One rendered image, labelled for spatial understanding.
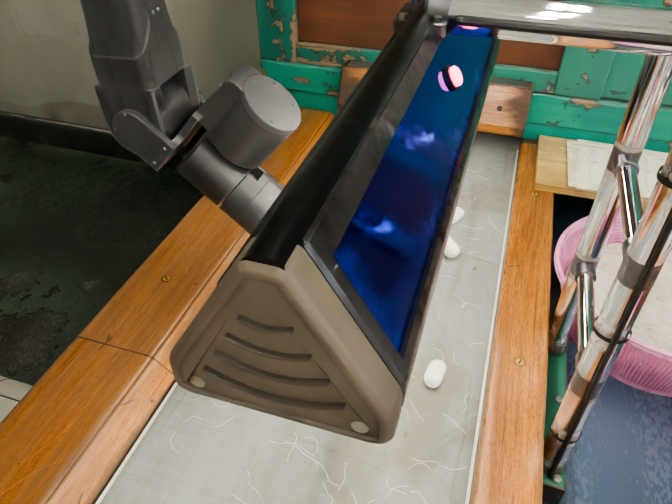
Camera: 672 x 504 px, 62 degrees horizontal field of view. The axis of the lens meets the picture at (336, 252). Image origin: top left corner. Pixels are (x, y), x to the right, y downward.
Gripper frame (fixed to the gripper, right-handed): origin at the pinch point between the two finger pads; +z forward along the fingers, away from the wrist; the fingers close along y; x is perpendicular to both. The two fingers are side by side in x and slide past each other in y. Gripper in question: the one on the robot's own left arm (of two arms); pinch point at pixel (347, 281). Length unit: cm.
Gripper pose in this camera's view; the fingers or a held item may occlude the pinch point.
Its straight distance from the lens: 57.4
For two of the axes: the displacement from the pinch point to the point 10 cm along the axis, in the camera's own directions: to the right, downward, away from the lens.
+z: 7.2, 6.5, 2.5
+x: -6.2, 4.5, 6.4
